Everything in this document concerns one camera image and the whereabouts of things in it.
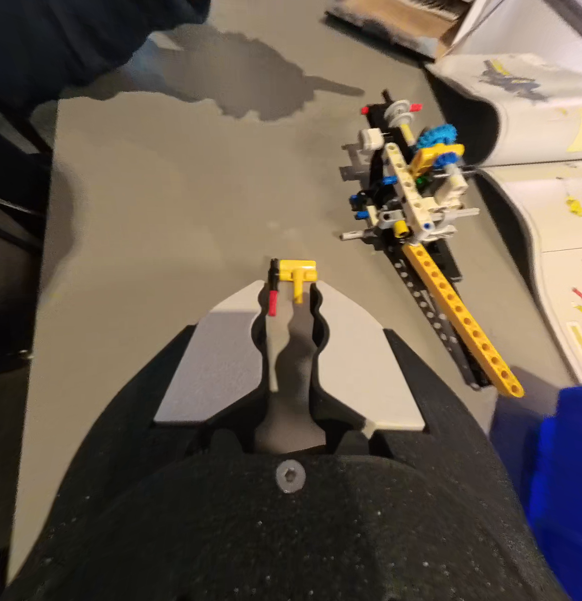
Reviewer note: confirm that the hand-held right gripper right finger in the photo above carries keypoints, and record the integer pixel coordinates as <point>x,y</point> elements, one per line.
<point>366,371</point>

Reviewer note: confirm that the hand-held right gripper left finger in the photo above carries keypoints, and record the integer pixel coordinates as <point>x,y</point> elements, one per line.
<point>215,366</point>

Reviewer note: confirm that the yellow lego axle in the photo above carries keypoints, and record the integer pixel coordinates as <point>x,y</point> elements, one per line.
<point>298,293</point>

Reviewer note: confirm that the yellow lego connector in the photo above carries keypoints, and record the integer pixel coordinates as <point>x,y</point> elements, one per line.
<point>295,270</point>

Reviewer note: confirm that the blue plastic bin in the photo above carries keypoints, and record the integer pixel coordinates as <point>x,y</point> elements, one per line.
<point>563,469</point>

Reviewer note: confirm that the person's left forearm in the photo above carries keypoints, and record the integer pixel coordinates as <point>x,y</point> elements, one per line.
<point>60,42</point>

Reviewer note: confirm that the partly built lego vehicle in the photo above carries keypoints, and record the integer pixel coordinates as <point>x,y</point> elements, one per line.
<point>413,192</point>

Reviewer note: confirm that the lego instruction booklet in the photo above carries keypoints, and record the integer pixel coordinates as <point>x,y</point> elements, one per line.
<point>530,141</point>

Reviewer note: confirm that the brown cardboard box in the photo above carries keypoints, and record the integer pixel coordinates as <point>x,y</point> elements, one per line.
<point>389,11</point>

